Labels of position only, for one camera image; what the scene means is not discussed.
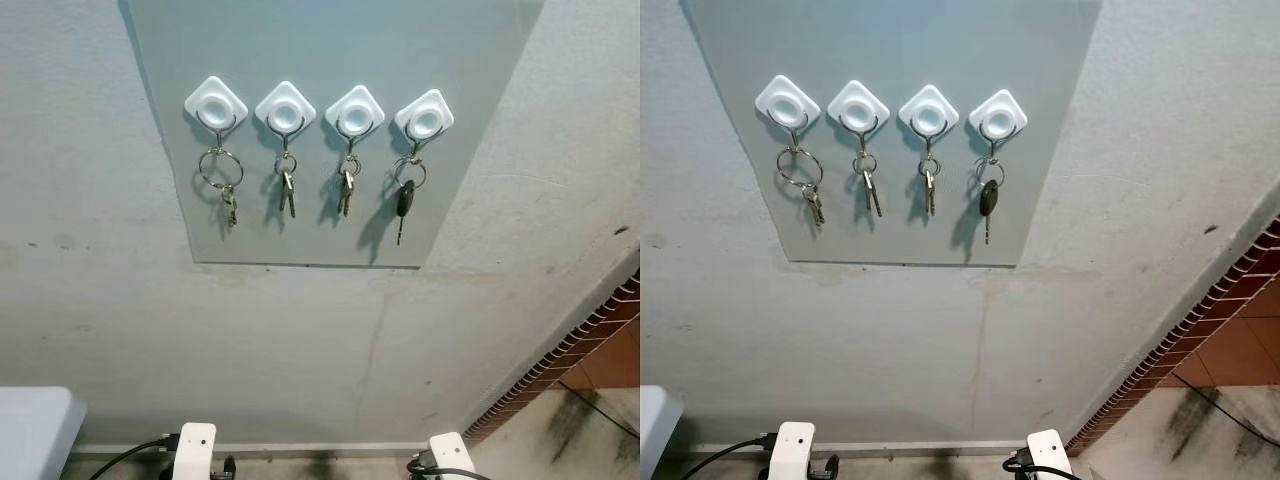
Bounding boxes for silver keys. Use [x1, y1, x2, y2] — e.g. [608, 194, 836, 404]
[337, 155, 361, 218]
[776, 145, 826, 226]
[853, 150, 884, 218]
[196, 147, 244, 229]
[918, 155, 941, 216]
[275, 152, 298, 219]

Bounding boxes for white plastic folding table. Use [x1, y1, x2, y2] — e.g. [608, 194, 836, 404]
[0, 388, 86, 480]
[640, 385, 684, 480]

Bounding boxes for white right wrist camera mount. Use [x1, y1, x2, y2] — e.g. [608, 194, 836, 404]
[428, 432, 476, 480]
[1027, 430, 1073, 480]

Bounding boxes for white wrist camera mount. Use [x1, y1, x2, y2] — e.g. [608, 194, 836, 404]
[768, 422, 816, 480]
[1027, 430, 1073, 480]
[428, 432, 476, 480]
[172, 422, 218, 480]

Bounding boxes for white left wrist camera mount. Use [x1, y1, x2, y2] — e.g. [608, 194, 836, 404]
[172, 422, 218, 480]
[768, 422, 816, 480]

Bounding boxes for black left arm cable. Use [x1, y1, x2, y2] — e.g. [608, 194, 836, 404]
[690, 433, 777, 480]
[88, 433, 181, 480]

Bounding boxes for thin black floor cable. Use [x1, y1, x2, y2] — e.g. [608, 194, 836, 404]
[1168, 376, 1280, 450]
[557, 380, 641, 441]

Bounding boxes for black-headed key on ring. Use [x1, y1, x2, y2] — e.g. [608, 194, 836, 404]
[975, 155, 1006, 246]
[392, 158, 428, 246]

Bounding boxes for silver keys on small ring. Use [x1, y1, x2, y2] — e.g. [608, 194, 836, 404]
[337, 155, 361, 218]
[853, 150, 884, 218]
[918, 155, 941, 216]
[275, 152, 298, 219]

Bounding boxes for white diamond wall hook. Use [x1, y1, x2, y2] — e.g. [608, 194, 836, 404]
[897, 84, 960, 156]
[254, 80, 318, 153]
[968, 89, 1029, 158]
[754, 74, 822, 147]
[394, 89, 456, 159]
[826, 79, 891, 152]
[183, 75, 249, 149]
[324, 84, 387, 156]

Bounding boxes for grey wall board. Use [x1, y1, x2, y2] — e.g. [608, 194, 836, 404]
[682, 0, 1103, 267]
[125, 0, 546, 269]

